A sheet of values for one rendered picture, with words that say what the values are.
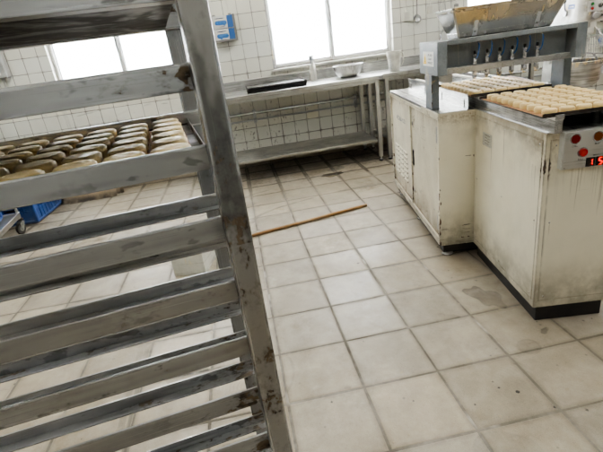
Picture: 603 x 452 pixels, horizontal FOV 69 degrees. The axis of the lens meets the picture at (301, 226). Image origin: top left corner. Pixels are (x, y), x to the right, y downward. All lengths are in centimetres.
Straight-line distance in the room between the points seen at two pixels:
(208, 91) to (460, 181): 216
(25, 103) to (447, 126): 214
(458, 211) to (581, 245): 74
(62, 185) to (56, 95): 9
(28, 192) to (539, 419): 163
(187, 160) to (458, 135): 206
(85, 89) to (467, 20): 215
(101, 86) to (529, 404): 165
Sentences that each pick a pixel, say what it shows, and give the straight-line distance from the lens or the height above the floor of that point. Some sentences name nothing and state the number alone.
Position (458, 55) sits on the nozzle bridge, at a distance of 251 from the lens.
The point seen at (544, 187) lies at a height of 63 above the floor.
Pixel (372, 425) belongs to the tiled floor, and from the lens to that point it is 170.
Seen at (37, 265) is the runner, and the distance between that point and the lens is 58.
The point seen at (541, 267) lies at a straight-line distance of 207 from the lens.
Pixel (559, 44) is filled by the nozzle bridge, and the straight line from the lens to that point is 272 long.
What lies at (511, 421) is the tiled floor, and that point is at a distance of 176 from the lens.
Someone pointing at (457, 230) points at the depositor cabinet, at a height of 17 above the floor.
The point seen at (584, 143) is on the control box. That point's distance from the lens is 191.
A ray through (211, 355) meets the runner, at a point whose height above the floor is 87.
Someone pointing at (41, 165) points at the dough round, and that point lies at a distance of 65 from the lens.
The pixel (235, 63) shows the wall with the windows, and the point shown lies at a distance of 521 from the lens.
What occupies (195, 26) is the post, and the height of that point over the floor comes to 128.
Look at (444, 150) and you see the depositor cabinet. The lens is 248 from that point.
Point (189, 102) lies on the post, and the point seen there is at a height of 117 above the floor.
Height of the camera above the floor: 125
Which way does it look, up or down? 22 degrees down
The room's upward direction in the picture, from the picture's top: 8 degrees counter-clockwise
